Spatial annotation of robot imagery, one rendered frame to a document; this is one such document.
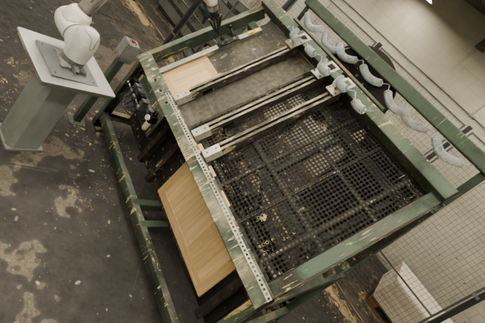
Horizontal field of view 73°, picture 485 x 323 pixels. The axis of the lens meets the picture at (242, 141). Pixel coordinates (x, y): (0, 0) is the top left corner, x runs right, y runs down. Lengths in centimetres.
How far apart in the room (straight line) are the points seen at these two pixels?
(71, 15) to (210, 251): 178
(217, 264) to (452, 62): 588
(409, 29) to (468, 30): 95
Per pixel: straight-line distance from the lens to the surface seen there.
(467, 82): 711
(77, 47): 234
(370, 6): 774
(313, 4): 349
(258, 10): 323
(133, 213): 268
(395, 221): 211
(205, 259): 244
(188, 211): 255
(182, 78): 278
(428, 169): 226
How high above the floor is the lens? 193
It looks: 20 degrees down
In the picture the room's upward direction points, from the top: 46 degrees clockwise
